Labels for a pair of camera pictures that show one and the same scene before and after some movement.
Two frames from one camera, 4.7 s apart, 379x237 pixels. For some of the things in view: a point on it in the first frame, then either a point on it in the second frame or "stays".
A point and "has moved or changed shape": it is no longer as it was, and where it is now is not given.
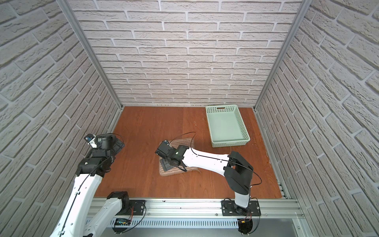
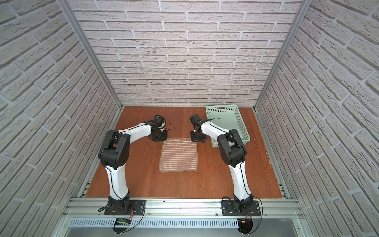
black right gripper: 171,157 -> 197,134
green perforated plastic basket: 226,126 stays
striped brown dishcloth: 187,141 has moved or changed shape
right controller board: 245,225 stays
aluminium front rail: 270,208 stays
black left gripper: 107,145 -> 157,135
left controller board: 122,221 stays
